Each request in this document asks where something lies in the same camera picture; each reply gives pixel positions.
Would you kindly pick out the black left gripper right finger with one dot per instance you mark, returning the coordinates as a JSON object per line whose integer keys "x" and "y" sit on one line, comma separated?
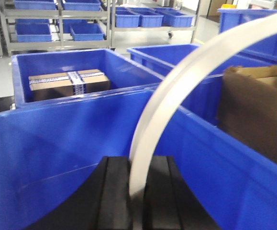
{"x": 169, "y": 204}

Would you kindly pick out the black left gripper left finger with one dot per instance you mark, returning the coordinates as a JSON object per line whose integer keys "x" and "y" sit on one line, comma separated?
{"x": 101, "y": 203}

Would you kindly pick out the white curved PVC clamp piece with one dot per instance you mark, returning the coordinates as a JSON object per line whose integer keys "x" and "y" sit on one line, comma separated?
{"x": 179, "y": 83}

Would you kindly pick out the near blue plastic bin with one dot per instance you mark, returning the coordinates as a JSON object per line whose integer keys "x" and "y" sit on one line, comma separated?
{"x": 47, "y": 151}

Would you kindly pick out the blue bin with paper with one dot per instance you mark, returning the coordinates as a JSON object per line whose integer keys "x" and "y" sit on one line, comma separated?
{"x": 204, "y": 99}

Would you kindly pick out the blue bin with box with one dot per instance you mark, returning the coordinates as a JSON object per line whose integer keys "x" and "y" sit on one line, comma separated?
{"x": 123, "y": 73}

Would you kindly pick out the brown paper bag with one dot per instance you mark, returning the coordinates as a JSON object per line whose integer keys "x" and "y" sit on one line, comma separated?
{"x": 248, "y": 107}

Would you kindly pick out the taped cardboard box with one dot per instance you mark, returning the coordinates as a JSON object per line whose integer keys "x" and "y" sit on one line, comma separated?
{"x": 71, "y": 83}

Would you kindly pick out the metal shelving rack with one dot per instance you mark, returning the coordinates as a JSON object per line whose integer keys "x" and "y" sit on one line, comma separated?
{"x": 54, "y": 25}

